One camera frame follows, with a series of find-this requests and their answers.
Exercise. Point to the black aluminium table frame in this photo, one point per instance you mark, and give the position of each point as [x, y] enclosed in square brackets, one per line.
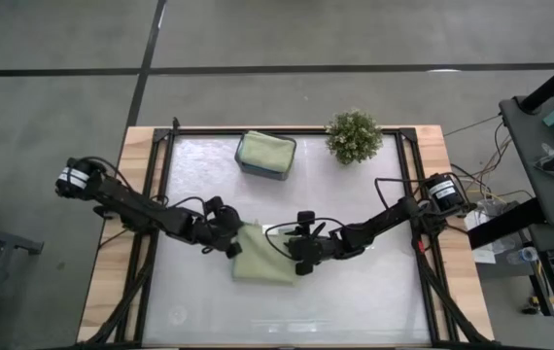
[160, 133]

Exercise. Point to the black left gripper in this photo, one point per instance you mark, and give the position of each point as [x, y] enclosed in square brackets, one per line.
[218, 233]

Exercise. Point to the grey side desk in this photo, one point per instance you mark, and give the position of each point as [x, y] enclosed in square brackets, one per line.
[549, 204]

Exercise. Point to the green microfiber towel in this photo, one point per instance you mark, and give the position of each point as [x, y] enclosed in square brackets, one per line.
[267, 150]
[257, 262]

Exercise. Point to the clear plastic bottle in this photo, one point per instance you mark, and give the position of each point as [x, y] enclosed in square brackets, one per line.
[525, 255]

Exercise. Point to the white translucent table mat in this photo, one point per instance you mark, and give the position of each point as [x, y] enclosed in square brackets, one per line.
[257, 311]

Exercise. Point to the small green potted plant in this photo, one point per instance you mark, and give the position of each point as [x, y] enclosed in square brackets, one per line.
[355, 138]

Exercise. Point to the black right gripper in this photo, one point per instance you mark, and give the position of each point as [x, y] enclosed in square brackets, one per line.
[316, 248]

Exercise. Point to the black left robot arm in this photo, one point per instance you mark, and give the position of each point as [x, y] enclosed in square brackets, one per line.
[126, 201]

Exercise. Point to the yellow and black tool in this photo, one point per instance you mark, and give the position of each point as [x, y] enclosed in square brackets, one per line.
[532, 305]

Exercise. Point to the dark grey plastic bin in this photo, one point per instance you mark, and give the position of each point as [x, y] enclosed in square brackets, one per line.
[262, 176]

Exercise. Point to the white paper sheets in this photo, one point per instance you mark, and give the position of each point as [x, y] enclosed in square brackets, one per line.
[486, 255]

